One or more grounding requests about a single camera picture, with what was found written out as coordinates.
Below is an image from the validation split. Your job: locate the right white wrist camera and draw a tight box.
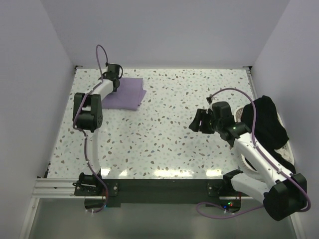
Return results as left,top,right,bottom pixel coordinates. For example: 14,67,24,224
206,95,214,112

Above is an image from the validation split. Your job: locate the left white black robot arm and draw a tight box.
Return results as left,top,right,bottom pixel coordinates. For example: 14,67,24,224
72,63,123,195

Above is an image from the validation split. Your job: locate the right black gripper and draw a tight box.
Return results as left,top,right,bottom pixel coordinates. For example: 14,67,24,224
188,109,221,134

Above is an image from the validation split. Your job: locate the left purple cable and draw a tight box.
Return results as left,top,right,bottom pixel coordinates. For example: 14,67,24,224
72,44,110,214

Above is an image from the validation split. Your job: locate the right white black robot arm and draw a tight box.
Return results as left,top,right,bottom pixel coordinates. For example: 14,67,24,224
189,102,310,221

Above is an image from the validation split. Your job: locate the purple cable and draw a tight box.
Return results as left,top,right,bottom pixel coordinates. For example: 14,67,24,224
196,87,312,220
72,44,110,214

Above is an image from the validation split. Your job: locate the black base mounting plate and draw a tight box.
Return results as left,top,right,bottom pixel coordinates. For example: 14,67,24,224
73,175,243,209

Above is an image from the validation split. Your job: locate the black t shirt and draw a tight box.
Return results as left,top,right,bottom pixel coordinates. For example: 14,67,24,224
254,96,296,174

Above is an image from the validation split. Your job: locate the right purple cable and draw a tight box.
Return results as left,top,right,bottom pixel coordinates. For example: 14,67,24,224
196,87,312,220

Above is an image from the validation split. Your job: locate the purple t shirt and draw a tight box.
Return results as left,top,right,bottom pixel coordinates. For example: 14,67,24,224
102,78,146,111

